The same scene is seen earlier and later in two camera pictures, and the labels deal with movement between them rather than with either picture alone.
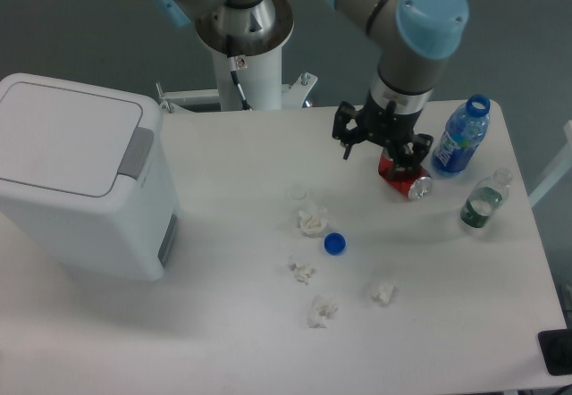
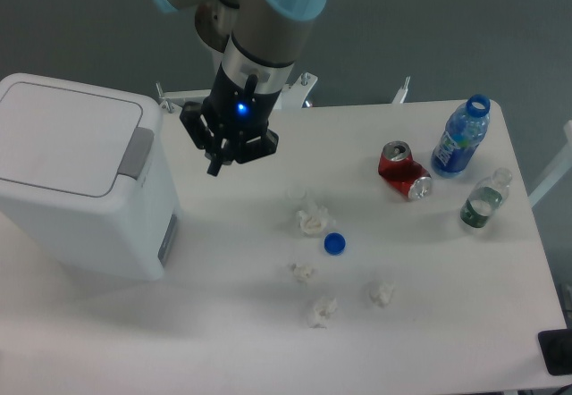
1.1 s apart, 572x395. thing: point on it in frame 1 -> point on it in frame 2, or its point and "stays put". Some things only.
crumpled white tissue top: [314, 222] stays put
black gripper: [393, 132] -> [231, 124]
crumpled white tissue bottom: [320, 310] stays put
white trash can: [86, 173] stays put
